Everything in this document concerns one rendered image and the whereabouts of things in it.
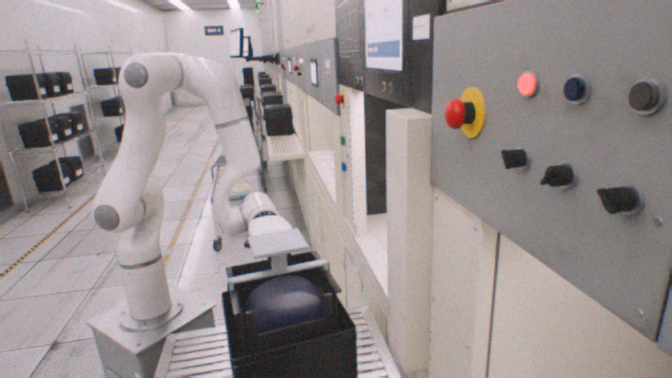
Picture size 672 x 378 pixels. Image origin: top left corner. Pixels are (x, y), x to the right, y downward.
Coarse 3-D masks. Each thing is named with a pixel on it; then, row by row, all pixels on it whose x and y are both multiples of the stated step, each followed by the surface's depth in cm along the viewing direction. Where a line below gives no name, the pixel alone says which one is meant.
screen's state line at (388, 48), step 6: (378, 42) 98; (384, 42) 93; (390, 42) 89; (396, 42) 85; (372, 48) 103; (378, 48) 98; (384, 48) 93; (390, 48) 89; (396, 48) 85; (372, 54) 103; (378, 54) 98; (384, 54) 94; (390, 54) 90; (396, 54) 86
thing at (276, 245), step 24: (264, 240) 94; (288, 240) 93; (240, 264) 104; (264, 264) 105; (288, 264) 108; (312, 264) 98; (240, 288) 105; (336, 288) 92; (240, 312) 85; (336, 312) 93; (240, 336) 97; (264, 336) 88; (288, 336) 90; (312, 336) 93
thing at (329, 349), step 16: (224, 304) 108; (224, 320) 96; (352, 320) 94; (336, 336) 90; (352, 336) 91; (240, 352) 109; (272, 352) 86; (288, 352) 87; (304, 352) 88; (320, 352) 90; (336, 352) 91; (352, 352) 93; (240, 368) 84; (256, 368) 85; (272, 368) 87; (288, 368) 88; (304, 368) 89; (320, 368) 91; (336, 368) 92; (352, 368) 94
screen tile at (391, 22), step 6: (384, 0) 90; (390, 0) 86; (396, 0) 83; (396, 6) 83; (396, 12) 83; (384, 18) 91; (390, 18) 87; (396, 18) 84; (384, 24) 92; (390, 24) 88; (396, 24) 84; (384, 30) 92; (390, 30) 88; (396, 30) 84
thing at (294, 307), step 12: (276, 300) 90; (288, 300) 91; (300, 300) 92; (312, 300) 93; (264, 312) 89; (276, 312) 90; (288, 312) 91; (300, 312) 93; (312, 312) 94; (264, 324) 90; (276, 324) 91; (288, 324) 92
